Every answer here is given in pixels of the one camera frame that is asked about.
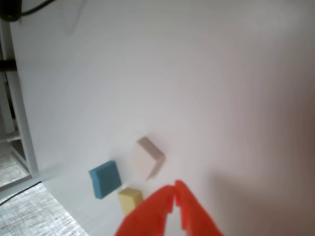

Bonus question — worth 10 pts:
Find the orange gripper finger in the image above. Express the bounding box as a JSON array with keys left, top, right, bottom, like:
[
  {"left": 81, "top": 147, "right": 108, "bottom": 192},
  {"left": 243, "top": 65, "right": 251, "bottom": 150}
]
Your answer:
[
  {"left": 174, "top": 179, "right": 225, "bottom": 236},
  {"left": 114, "top": 184, "right": 176, "bottom": 236}
]

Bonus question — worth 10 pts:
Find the yellow foam cuboid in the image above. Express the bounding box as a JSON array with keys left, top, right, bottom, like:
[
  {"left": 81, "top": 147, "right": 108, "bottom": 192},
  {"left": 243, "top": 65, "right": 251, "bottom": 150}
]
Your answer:
[{"left": 118, "top": 187, "right": 143, "bottom": 217}]

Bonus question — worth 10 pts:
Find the cream white foam cuboid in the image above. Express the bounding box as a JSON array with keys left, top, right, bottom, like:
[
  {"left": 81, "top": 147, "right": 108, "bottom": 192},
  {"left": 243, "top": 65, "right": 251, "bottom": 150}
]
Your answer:
[{"left": 130, "top": 136, "right": 166, "bottom": 181}]

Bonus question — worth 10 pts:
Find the blue foam cuboid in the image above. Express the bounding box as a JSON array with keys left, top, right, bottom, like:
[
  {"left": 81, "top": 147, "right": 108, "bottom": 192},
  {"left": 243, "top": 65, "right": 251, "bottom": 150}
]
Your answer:
[{"left": 88, "top": 160, "right": 122, "bottom": 199}]

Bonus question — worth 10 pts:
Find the grey woven curtain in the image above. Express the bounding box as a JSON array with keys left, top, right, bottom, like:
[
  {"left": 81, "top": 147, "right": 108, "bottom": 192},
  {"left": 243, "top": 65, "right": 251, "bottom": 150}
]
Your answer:
[{"left": 0, "top": 152, "right": 93, "bottom": 236}]

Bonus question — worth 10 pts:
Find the black horizontal bar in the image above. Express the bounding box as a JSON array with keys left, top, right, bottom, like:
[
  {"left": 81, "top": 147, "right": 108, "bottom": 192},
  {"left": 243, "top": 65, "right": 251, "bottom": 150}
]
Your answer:
[{"left": 0, "top": 59, "right": 17, "bottom": 72}]

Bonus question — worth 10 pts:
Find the small black webcam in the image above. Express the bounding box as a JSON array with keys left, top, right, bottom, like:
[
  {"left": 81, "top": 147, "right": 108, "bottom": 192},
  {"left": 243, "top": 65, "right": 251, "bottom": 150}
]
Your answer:
[{"left": 0, "top": 0, "right": 24, "bottom": 22}]

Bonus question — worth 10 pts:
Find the thin black cable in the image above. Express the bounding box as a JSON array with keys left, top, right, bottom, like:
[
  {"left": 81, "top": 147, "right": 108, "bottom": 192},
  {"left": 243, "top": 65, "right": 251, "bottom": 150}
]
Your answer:
[
  {"left": 0, "top": 181, "right": 42, "bottom": 205},
  {"left": 21, "top": 0, "right": 54, "bottom": 16}
]

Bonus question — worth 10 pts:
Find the white metal shelf frame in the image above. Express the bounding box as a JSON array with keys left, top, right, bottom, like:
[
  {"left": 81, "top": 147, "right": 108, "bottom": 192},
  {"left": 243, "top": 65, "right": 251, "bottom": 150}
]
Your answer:
[{"left": 0, "top": 21, "right": 40, "bottom": 191}]

